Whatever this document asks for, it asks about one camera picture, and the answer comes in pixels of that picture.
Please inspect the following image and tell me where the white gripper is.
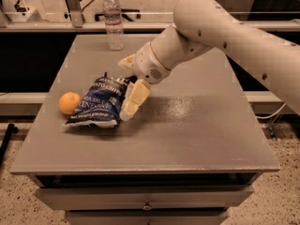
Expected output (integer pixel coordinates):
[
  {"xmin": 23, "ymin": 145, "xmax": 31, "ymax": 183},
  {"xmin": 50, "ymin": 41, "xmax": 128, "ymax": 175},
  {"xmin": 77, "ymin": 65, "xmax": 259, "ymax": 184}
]
[{"xmin": 118, "ymin": 42, "xmax": 171, "ymax": 121}]

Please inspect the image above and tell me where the blue potato chip bag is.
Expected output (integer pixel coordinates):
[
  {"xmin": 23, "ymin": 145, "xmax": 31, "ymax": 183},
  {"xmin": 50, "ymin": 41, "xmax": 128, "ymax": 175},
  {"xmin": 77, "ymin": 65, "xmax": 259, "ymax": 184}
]
[{"xmin": 65, "ymin": 73, "xmax": 137, "ymax": 128}]

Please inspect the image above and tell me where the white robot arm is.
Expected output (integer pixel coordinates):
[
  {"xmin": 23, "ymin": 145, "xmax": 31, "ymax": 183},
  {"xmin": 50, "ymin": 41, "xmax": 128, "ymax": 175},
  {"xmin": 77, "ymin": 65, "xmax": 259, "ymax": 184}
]
[{"xmin": 119, "ymin": 0, "xmax": 300, "ymax": 121}]

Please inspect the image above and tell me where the orange fruit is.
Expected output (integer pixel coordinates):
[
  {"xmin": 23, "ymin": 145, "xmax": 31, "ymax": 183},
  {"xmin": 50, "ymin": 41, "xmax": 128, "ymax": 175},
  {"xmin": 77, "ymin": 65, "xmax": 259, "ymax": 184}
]
[{"xmin": 58, "ymin": 92, "xmax": 81, "ymax": 114}]

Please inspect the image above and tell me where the clear plastic water bottle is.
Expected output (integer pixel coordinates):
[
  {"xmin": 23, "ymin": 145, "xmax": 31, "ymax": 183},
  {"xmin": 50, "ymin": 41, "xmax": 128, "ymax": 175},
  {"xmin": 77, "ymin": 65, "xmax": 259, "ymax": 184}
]
[{"xmin": 103, "ymin": 0, "xmax": 124, "ymax": 51}]

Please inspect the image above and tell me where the grey table with drawers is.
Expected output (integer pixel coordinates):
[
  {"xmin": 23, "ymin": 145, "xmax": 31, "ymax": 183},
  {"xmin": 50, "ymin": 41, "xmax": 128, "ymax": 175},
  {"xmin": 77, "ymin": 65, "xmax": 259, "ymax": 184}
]
[{"xmin": 8, "ymin": 32, "xmax": 281, "ymax": 225}]

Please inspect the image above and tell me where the upper grey drawer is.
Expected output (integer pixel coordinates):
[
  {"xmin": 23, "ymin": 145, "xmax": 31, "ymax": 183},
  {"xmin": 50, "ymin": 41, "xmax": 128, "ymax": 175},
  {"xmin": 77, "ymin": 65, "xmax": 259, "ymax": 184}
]
[{"xmin": 35, "ymin": 186, "xmax": 254, "ymax": 211}]

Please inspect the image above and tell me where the grey drawer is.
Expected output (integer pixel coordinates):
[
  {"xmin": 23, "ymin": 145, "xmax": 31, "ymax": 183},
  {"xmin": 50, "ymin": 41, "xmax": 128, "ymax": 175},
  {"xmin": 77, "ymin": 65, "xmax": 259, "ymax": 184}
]
[
  {"xmin": 66, "ymin": 210, "xmax": 228, "ymax": 225},
  {"xmin": 35, "ymin": 186, "xmax": 254, "ymax": 211}
]

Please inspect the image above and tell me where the round metal drawer knob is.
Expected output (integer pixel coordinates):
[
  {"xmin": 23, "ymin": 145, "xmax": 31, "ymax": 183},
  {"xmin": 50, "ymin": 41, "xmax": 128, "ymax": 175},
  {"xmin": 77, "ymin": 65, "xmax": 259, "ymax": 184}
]
[{"xmin": 142, "ymin": 202, "xmax": 153, "ymax": 211}]

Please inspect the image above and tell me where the black bar on floor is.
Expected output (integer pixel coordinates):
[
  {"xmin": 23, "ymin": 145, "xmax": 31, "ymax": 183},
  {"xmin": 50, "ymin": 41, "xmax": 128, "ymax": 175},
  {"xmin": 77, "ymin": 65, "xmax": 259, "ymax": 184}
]
[{"xmin": 0, "ymin": 124, "xmax": 18, "ymax": 165}]

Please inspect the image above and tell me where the lower grey drawer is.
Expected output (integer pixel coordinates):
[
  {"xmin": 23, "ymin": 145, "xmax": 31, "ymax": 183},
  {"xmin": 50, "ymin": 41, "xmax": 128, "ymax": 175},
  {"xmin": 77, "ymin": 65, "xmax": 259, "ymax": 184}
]
[{"xmin": 66, "ymin": 210, "xmax": 228, "ymax": 225}]

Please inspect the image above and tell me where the metal guard rail frame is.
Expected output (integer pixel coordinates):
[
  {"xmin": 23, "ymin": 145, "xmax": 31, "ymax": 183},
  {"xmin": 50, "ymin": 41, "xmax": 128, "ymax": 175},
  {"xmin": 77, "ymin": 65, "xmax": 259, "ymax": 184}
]
[{"xmin": 0, "ymin": 0, "xmax": 300, "ymax": 33}]

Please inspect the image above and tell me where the white cable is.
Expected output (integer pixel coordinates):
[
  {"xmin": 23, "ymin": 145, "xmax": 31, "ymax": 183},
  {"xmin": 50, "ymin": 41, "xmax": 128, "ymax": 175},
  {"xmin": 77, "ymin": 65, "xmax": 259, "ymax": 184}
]
[{"xmin": 254, "ymin": 101, "xmax": 288, "ymax": 120}]

